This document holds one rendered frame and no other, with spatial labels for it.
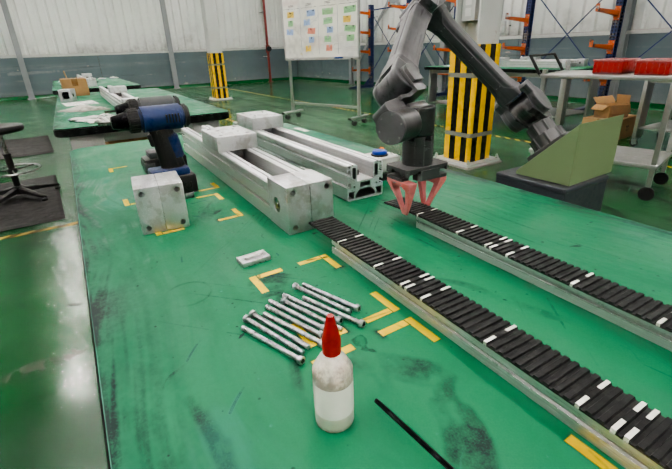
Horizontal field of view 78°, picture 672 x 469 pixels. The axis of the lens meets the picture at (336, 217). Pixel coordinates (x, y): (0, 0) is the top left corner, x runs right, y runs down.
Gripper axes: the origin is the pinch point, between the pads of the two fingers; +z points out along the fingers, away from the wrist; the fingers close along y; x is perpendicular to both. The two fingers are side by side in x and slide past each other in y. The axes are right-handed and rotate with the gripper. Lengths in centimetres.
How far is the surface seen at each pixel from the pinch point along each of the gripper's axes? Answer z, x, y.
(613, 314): 1.9, 38.5, 1.4
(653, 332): 1.9, 42.8, 1.2
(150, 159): -2, -70, 39
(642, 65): -11, -94, -285
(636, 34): -33, -321, -746
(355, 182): -1.2, -17.9, 2.4
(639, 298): -0.1, 39.8, -1.2
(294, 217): -0.3, -8.8, 22.2
